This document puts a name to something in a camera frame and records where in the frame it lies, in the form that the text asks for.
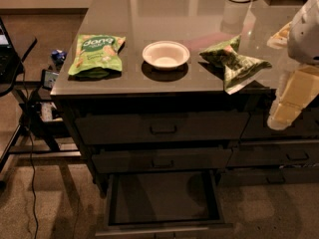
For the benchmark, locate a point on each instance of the middle left drawer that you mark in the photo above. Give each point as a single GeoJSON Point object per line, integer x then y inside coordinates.
{"type": "Point", "coordinates": [161, 159]}

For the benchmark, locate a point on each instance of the light green dang snack bag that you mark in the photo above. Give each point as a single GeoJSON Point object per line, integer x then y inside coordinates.
{"type": "Point", "coordinates": [97, 56]}

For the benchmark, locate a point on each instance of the small dark screen device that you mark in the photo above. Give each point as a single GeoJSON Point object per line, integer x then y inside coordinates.
{"type": "Point", "coordinates": [48, 79]}

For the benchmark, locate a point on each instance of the top left drawer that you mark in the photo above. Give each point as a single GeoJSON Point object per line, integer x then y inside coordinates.
{"type": "Point", "coordinates": [140, 128]}

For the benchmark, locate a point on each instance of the middle right drawer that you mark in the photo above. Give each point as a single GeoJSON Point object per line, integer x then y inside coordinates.
{"type": "Point", "coordinates": [276, 153]}

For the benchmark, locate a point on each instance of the open bottom drawer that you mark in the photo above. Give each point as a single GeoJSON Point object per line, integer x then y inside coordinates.
{"type": "Point", "coordinates": [163, 205]}

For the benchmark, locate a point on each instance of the bottom right drawer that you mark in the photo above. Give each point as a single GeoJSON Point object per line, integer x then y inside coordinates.
{"type": "Point", "coordinates": [268, 176]}

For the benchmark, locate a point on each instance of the black side desk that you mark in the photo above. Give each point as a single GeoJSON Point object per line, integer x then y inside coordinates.
{"type": "Point", "coordinates": [32, 135]}

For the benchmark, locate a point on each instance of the green jalapeno chip bag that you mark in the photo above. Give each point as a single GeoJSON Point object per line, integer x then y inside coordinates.
{"type": "Point", "coordinates": [238, 70]}

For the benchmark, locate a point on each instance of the top right drawer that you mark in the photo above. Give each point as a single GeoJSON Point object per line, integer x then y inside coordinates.
{"type": "Point", "coordinates": [262, 126]}

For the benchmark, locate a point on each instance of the blue small object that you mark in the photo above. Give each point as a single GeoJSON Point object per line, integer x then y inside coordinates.
{"type": "Point", "coordinates": [58, 57]}

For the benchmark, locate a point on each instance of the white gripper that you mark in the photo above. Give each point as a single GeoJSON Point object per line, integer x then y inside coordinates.
{"type": "Point", "coordinates": [305, 34]}

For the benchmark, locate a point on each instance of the dark grey drawer cabinet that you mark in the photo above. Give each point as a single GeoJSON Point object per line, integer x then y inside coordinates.
{"type": "Point", "coordinates": [280, 211]}

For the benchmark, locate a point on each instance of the white paper bowl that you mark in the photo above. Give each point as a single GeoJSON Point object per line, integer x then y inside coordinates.
{"type": "Point", "coordinates": [166, 55]}

